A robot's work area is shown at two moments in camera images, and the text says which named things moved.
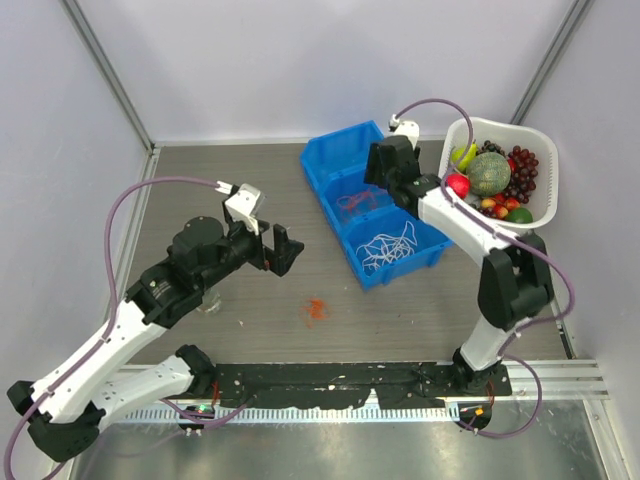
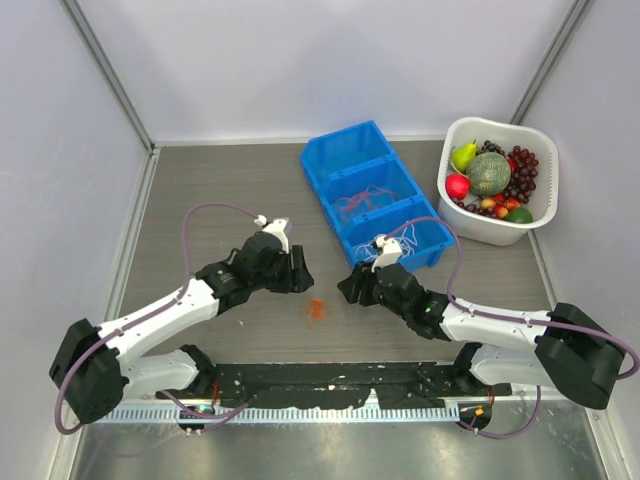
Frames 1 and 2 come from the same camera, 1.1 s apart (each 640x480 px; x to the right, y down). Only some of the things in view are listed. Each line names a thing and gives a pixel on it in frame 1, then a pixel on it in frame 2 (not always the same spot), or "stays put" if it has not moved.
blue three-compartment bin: [386, 242] stays put
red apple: [459, 183] stays put
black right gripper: [372, 175] → [351, 286]
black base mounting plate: [335, 385] stays put
